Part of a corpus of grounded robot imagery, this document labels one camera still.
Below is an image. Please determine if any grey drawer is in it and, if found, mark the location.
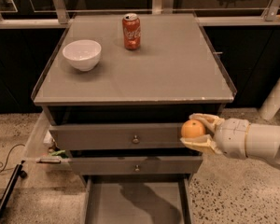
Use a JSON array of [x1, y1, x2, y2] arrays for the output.
[[49, 123, 184, 150], [69, 156, 203, 175], [81, 176, 194, 224]]

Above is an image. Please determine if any red Coca-Cola can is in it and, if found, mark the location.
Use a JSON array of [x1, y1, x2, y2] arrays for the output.
[[122, 13, 141, 50]]

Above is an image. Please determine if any grey drawer cabinet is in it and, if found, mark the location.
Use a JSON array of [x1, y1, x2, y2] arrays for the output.
[[31, 12, 239, 224]]

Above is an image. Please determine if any white diagonal post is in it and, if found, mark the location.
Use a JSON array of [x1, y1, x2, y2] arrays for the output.
[[259, 78, 280, 120]]

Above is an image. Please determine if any black stand leg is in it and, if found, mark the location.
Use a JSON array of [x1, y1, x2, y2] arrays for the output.
[[0, 161, 27, 219]]

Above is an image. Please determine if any clear acrylic side tray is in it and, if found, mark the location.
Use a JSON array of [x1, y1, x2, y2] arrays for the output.
[[22, 113, 71, 172]]

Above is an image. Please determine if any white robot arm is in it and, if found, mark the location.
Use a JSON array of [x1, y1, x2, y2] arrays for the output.
[[180, 113, 280, 170]]

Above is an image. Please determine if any middle grey drawer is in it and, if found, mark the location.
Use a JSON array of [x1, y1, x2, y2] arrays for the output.
[[69, 156, 203, 175]]

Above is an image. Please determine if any black cable on floor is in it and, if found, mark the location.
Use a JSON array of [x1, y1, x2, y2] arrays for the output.
[[0, 143, 26, 175]]

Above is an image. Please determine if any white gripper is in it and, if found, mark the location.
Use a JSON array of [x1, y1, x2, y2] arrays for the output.
[[180, 113, 250, 160]]

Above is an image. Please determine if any top grey drawer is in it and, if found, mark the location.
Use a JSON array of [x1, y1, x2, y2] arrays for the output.
[[49, 123, 184, 150]]

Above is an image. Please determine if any orange fruit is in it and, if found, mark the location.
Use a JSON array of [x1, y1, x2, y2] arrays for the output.
[[181, 119, 206, 138]]

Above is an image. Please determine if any bottom grey drawer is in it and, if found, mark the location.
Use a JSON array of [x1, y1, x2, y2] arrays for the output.
[[81, 176, 194, 224]]

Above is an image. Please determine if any white ceramic bowl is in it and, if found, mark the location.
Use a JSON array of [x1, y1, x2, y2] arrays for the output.
[[63, 40, 102, 71]]

